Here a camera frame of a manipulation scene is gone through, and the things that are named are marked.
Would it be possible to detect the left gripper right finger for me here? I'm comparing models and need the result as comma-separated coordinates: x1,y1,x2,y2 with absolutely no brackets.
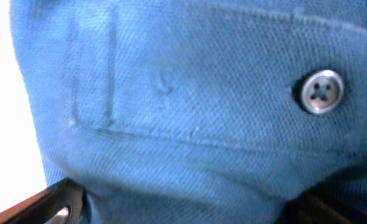
275,190,367,224

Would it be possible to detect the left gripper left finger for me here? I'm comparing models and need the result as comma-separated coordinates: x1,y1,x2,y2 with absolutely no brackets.
0,179,84,224

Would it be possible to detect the dark blue polo shirt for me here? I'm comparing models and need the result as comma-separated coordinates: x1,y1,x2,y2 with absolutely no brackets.
11,0,367,223

